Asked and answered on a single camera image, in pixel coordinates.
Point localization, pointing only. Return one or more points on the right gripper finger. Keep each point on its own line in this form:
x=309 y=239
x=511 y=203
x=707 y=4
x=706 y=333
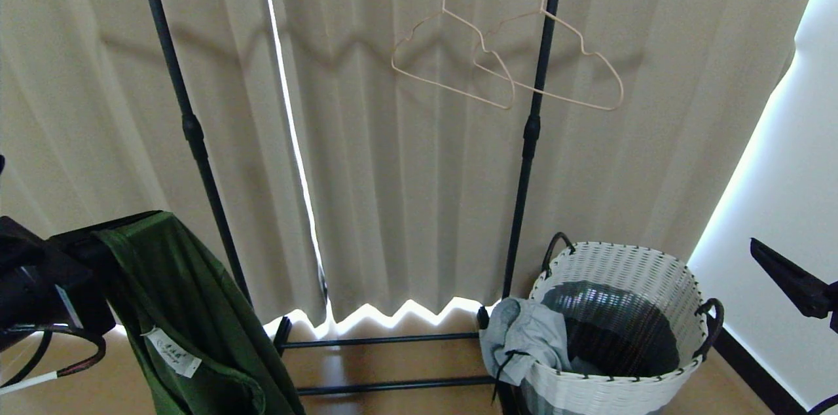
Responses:
x=799 y=290

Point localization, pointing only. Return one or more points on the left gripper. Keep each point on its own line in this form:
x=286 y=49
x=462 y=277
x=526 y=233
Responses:
x=65 y=271

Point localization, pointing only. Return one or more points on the green long-sleeved shirt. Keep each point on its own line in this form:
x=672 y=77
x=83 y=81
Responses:
x=183 y=297

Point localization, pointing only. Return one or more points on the pink clothes hanger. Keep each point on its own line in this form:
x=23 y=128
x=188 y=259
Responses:
x=543 y=2
x=444 y=2

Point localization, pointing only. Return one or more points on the white laundry basket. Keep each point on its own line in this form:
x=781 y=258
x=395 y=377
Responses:
x=622 y=264

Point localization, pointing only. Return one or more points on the pale grey shorts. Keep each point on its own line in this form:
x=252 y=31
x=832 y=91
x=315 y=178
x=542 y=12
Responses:
x=524 y=330

